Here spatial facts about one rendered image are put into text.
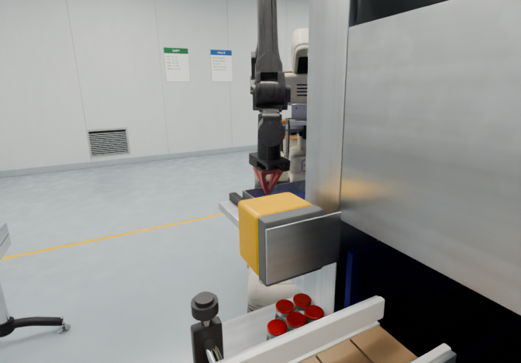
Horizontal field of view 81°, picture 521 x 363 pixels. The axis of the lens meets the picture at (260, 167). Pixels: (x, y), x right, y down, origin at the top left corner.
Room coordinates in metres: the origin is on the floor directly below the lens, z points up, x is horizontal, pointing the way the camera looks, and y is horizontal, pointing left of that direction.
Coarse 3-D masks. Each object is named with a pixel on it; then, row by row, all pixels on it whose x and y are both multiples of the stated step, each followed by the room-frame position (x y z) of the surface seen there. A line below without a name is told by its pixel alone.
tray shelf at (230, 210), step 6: (222, 204) 0.72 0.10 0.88; (228, 204) 0.72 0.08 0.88; (234, 204) 0.71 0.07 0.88; (222, 210) 0.71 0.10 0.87; (228, 210) 0.67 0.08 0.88; (234, 210) 0.67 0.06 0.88; (228, 216) 0.67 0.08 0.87; (234, 216) 0.64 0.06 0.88; (234, 222) 0.64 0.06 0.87; (300, 276) 0.41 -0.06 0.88; (294, 282) 0.41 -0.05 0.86; (300, 282) 0.40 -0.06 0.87; (300, 288) 0.40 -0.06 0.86; (456, 288) 0.39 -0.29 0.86; (438, 294) 0.38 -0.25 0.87; (444, 294) 0.38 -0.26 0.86; (426, 300) 0.36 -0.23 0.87; (432, 300) 0.37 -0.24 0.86; (414, 306) 0.35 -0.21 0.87; (420, 306) 0.36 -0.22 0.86; (402, 312) 0.34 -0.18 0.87; (408, 312) 0.35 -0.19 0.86; (390, 318) 0.33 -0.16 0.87; (396, 318) 0.34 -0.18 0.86
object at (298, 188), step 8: (280, 184) 0.76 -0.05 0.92; (288, 184) 0.77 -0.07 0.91; (296, 184) 0.78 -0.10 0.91; (304, 184) 0.80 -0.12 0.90; (248, 192) 0.72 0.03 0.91; (256, 192) 0.73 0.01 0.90; (272, 192) 0.75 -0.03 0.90; (280, 192) 0.76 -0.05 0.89; (296, 192) 0.78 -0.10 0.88; (304, 192) 0.79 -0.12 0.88
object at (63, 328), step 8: (16, 320) 1.21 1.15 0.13; (24, 320) 1.22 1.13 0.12; (32, 320) 1.23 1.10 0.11; (40, 320) 1.24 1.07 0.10; (48, 320) 1.26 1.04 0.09; (56, 320) 1.27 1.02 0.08; (0, 328) 1.16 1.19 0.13; (8, 328) 1.18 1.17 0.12; (64, 328) 1.29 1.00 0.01; (0, 336) 1.16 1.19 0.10
